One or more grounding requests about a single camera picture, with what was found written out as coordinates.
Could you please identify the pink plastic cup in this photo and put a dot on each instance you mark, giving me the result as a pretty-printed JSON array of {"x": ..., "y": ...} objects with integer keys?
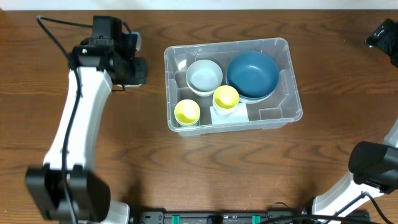
[{"x": 222, "y": 112}]

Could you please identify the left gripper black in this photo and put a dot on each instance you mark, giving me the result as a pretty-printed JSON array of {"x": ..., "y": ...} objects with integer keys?
[{"x": 134, "y": 72}]

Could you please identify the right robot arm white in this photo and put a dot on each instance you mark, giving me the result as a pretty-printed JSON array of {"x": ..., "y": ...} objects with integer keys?
[{"x": 372, "y": 173}]

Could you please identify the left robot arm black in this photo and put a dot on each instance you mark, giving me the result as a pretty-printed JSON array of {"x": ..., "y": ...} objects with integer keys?
[{"x": 66, "y": 189}]

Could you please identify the beige large bowl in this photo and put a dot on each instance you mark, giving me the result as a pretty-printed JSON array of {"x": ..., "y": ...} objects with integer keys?
[{"x": 251, "y": 102}]

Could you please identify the yellow small bowl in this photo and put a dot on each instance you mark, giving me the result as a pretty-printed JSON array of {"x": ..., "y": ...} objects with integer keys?
[{"x": 202, "y": 93}]

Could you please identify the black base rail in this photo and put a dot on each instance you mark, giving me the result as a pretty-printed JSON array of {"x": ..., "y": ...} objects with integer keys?
[{"x": 158, "y": 217}]

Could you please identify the clear plastic storage bin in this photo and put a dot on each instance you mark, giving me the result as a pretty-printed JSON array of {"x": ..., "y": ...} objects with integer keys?
[{"x": 281, "y": 108}]

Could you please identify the green plastic cup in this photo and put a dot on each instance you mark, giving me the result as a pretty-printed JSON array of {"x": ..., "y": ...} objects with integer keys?
[{"x": 188, "y": 123}]

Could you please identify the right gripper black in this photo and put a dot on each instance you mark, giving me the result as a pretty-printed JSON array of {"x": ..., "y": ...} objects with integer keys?
[{"x": 382, "y": 38}]

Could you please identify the grey small bowl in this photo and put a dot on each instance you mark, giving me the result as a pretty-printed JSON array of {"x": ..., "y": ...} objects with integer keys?
[{"x": 204, "y": 75}]

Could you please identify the white plastic cup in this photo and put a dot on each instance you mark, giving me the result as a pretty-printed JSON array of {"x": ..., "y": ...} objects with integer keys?
[{"x": 133, "y": 86}]

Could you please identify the dark blue bowl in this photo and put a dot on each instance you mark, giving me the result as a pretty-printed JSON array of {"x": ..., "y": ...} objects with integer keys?
[
  {"x": 246, "y": 98},
  {"x": 253, "y": 74}
]

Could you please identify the yellow plastic cup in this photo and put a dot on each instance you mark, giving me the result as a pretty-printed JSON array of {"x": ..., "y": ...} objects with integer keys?
[
  {"x": 226, "y": 97},
  {"x": 187, "y": 110}
]

